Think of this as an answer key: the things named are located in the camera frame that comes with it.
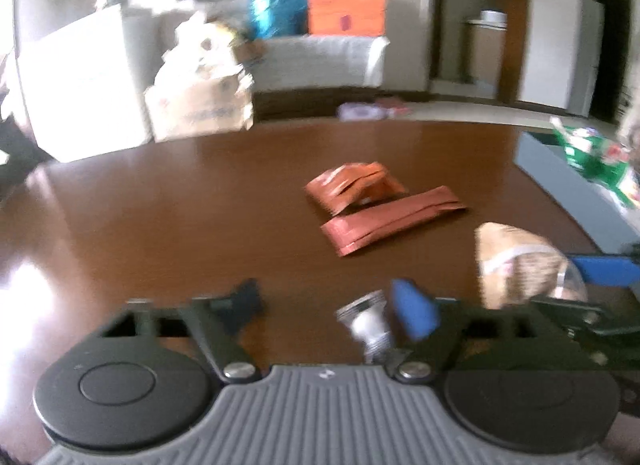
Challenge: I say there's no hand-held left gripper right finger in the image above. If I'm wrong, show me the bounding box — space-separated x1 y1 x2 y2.
390 279 571 385

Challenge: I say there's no small cardboard box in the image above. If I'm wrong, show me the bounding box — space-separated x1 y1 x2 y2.
210 20 268 66

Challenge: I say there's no red package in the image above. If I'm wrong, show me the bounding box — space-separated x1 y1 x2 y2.
375 97 413 116

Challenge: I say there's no orange paper bag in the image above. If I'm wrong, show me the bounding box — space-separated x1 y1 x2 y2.
306 0 387 37

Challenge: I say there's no large cardboard box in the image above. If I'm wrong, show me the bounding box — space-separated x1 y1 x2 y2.
145 72 256 142

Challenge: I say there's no grey tray box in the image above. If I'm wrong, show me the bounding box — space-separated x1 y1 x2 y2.
515 132 640 256

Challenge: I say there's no blue plastic bag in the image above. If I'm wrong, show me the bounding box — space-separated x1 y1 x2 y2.
248 0 308 40

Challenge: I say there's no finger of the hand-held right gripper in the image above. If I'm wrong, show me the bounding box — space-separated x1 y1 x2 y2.
570 245 640 290
530 295 640 346

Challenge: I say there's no white cloth covered table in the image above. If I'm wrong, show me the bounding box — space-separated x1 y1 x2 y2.
252 35 391 93

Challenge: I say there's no grey refrigerator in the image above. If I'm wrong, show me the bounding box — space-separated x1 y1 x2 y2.
570 0 603 118

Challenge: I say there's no crumpled white plastic wrap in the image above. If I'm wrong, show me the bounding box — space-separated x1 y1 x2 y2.
160 12 241 86

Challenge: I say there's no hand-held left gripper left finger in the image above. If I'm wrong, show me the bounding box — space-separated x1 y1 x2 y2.
97 279 264 385

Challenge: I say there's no purple package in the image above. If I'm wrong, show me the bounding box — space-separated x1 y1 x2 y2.
337 102 388 122

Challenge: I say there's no brown paper snack bag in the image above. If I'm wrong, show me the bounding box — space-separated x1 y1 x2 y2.
474 222 588 310

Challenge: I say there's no long orange snack packet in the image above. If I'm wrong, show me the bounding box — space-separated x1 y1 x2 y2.
320 186 468 258

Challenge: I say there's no orange sachet bundle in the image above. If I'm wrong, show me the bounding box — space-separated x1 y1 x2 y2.
305 162 408 216

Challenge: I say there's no wooden kitchen counter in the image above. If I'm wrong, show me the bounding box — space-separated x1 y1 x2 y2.
465 20 506 84

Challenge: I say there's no white refrigerator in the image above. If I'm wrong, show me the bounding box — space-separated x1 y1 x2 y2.
17 5 153 163

